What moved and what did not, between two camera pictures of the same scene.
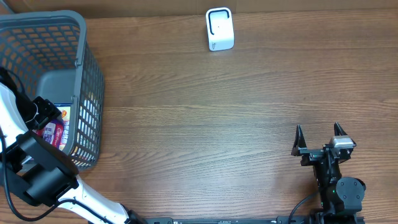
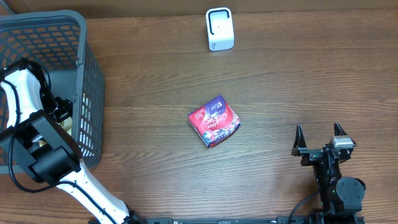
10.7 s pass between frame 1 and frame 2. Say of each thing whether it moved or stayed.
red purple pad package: moved
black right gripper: stayed
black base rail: stayed
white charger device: stayed
